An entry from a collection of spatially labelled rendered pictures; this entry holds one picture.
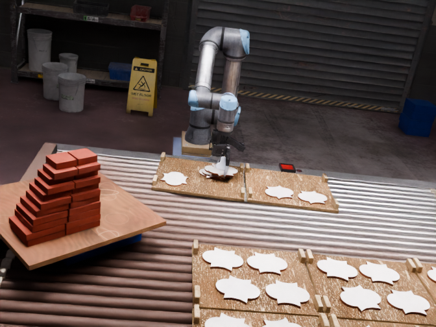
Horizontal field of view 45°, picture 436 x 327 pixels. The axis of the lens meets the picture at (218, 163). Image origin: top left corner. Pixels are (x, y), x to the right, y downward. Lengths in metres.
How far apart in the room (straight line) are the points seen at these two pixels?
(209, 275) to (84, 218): 0.45
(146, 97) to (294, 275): 4.30
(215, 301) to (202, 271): 0.16
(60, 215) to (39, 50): 5.19
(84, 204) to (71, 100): 4.18
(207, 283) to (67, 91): 4.31
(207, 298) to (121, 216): 0.43
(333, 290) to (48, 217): 0.96
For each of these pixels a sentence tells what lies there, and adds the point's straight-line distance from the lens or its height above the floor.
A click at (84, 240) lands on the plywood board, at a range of 1.73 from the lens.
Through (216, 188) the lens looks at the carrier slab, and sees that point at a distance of 2.36.
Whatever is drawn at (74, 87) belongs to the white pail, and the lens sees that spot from 5.82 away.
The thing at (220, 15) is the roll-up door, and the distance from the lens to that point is 6.97.
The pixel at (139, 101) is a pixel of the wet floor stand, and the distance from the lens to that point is 5.94.
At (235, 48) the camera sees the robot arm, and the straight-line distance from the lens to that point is 2.64.
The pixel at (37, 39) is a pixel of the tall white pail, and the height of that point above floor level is 0.54.
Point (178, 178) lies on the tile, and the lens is 2.39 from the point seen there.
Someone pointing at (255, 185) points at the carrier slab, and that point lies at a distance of 2.45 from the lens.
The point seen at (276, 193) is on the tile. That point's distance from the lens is 2.39.
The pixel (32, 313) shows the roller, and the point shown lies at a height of 0.92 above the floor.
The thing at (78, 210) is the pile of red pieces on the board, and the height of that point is 1.12.
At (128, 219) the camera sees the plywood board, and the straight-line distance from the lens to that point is 1.84.
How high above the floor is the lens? 1.98
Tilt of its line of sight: 24 degrees down
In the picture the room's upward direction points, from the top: 9 degrees clockwise
